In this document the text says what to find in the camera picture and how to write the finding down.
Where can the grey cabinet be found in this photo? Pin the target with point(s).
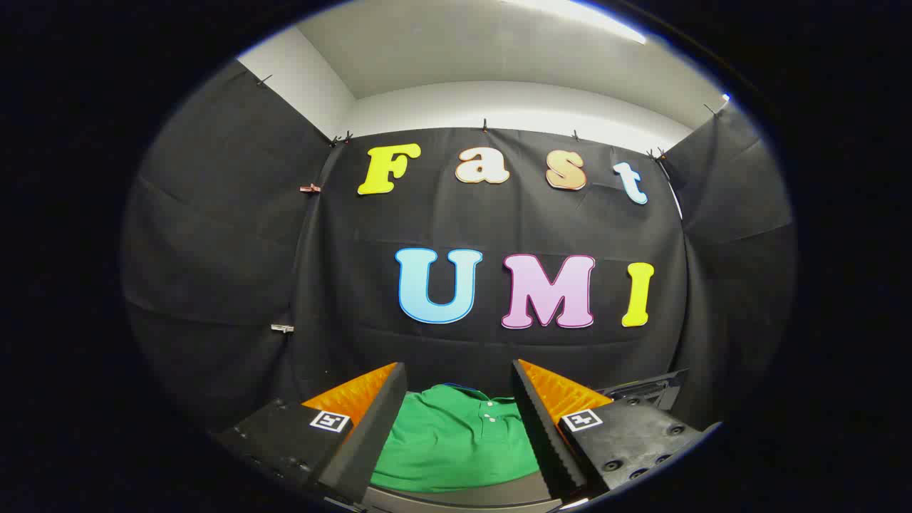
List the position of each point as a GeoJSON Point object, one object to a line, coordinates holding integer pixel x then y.
{"type": "Point", "coordinates": [470, 500]}

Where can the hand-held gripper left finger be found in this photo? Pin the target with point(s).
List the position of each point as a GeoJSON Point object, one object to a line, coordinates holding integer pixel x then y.
{"type": "Point", "coordinates": [370, 434]}

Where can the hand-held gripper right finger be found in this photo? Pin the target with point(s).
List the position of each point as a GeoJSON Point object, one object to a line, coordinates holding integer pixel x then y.
{"type": "Point", "coordinates": [545, 442]}

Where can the copper clip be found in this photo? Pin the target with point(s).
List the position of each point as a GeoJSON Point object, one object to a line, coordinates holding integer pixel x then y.
{"type": "Point", "coordinates": [310, 188]}

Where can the black backdrop cloth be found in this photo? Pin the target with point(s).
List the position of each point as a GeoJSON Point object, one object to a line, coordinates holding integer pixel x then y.
{"type": "Point", "coordinates": [442, 228]}

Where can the green polo shirt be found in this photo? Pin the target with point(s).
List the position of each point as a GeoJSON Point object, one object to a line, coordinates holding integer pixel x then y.
{"type": "Point", "coordinates": [456, 442]}

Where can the silver clip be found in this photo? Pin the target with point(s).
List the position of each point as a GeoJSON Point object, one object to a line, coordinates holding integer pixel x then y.
{"type": "Point", "coordinates": [282, 328]}

